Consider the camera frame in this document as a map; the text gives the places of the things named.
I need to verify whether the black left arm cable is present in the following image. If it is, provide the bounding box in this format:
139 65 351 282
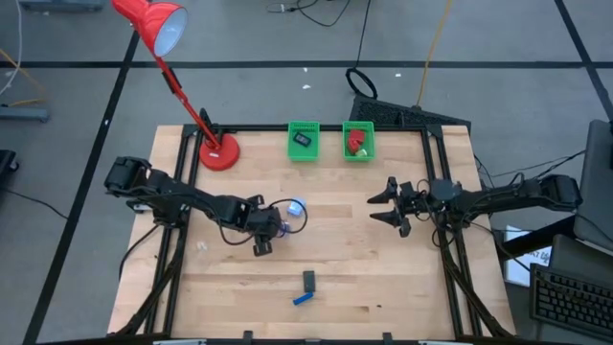
217 197 308 246

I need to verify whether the white paper sheet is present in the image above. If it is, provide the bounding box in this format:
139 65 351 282
503 224 552 288

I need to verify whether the white floor cable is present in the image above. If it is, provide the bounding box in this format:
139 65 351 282
0 0 24 97

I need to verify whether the black coiled cable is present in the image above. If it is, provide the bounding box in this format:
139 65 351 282
345 0 379 101

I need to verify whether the black aluminium table frame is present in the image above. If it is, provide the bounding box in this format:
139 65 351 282
114 123 516 339

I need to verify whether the black perforated panel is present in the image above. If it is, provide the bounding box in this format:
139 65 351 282
348 94 473 129

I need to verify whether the yellow cable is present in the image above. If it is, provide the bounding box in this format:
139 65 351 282
415 0 454 107

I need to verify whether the red cube charger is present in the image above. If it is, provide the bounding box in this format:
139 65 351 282
347 128 367 154

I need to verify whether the black keyboard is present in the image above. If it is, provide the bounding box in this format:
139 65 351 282
529 262 613 342

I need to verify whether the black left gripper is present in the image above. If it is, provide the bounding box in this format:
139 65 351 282
238 194 284 258

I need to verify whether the red desk lamp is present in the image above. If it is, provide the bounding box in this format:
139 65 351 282
111 0 241 173

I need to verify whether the green plastic basket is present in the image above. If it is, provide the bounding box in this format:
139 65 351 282
286 120 321 162
342 120 376 163

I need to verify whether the black floor cable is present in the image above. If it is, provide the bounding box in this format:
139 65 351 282
265 0 353 28

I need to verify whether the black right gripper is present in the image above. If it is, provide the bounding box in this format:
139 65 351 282
367 176 435 240

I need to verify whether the grey floor block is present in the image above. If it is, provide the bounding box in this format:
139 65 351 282
0 105 51 124

